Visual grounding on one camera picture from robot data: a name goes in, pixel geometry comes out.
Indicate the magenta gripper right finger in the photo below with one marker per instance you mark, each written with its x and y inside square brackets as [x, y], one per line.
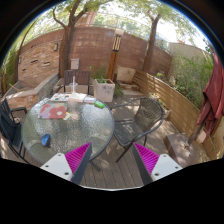
[153, 166]

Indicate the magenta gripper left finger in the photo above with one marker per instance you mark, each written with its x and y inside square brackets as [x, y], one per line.
[70, 166]

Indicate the blue computer mouse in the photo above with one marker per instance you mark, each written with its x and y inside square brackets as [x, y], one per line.
[45, 140]

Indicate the red floral mouse pad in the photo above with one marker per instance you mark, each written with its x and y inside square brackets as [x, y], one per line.
[53, 111]

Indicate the umbrella base block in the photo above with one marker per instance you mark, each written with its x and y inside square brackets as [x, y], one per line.
[184, 155]

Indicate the round glass patio table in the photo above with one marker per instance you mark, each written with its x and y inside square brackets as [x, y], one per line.
[86, 123]

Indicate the black wicker patio chair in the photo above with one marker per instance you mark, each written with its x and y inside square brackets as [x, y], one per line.
[149, 117]

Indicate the green small object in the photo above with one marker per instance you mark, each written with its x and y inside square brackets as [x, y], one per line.
[99, 104]

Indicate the stack of books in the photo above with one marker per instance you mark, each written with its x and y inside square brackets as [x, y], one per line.
[77, 97]

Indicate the black chair at left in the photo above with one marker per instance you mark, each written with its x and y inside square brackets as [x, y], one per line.
[10, 129]

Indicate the colourful magazine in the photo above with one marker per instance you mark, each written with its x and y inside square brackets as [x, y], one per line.
[60, 97]

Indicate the white square planter box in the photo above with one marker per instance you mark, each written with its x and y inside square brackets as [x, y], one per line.
[103, 89]

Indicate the folded red patio umbrella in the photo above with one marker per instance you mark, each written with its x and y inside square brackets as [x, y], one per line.
[213, 103]

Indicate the dark chair behind table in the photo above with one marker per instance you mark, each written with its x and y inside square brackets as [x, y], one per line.
[82, 78]

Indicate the right tree trunk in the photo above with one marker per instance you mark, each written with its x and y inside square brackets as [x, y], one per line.
[154, 14]

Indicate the tree trunk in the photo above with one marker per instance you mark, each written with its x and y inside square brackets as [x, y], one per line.
[154, 14]
[75, 12]

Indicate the left tree trunk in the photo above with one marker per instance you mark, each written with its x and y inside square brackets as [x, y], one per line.
[75, 12]

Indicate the wooden lamp post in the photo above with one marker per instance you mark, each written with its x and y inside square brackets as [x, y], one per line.
[114, 54]

